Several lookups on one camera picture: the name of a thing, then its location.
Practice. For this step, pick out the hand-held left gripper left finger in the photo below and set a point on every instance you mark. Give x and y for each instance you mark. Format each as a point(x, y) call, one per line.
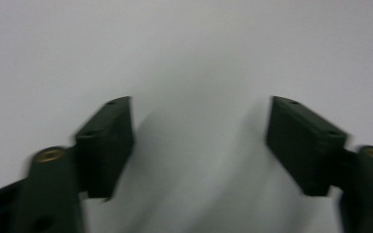
point(105, 152)

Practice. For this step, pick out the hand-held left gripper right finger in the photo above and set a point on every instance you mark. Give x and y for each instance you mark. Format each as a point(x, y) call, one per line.
point(301, 152)

